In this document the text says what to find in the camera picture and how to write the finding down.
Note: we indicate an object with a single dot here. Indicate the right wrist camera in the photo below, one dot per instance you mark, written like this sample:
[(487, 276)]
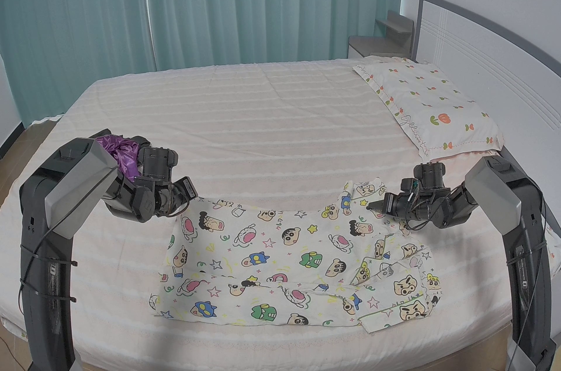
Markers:
[(407, 185)]

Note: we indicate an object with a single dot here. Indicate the white printed pyjama top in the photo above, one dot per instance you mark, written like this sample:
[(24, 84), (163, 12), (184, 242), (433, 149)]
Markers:
[(285, 255)]

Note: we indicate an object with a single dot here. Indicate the bed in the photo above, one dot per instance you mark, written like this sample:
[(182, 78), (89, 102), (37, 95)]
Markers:
[(285, 119)]

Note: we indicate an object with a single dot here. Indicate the white printed pillow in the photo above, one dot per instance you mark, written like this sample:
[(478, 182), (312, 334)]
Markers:
[(429, 106)]

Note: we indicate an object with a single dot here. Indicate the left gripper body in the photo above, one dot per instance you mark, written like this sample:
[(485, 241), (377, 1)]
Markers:
[(182, 196)]

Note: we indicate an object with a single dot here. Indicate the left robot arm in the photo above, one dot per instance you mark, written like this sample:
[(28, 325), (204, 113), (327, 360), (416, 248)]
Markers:
[(74, 185)]

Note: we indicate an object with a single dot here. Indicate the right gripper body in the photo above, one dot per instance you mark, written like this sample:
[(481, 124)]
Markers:
[(399, 206)]

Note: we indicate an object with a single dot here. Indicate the dark grey garment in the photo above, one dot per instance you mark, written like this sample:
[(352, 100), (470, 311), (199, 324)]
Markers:
[(141, 142)]

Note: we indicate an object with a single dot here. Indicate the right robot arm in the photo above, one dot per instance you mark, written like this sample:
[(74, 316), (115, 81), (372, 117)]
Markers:
[(495, 194)]

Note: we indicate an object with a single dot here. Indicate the purple satin garment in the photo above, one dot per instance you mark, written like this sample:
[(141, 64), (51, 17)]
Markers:
[(125, 156)]

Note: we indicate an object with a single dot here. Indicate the grey bedside table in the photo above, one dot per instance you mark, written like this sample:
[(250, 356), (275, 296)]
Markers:
[(372, 47)]

